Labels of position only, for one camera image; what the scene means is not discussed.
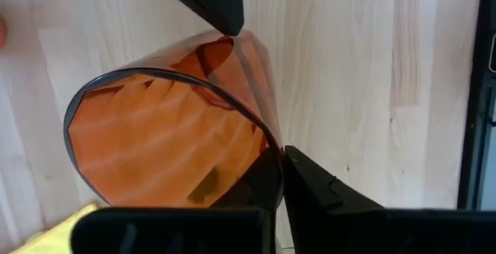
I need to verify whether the yellow cloth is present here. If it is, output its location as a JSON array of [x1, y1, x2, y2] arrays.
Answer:
[[9, 202, 100, 254]]

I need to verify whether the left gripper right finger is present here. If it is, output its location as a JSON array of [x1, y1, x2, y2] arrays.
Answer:
[[284, 145, 496, 254]]

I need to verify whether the green faceted plastic tumbler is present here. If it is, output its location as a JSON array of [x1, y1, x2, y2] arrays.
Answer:
[[63, 28, 285, 211]]

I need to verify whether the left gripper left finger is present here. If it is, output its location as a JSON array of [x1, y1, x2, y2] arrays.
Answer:
[[71, 147, 284, 254]]

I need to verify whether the black metal rig frame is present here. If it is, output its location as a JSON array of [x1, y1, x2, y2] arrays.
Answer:
[[456, 0, 496, 211]]

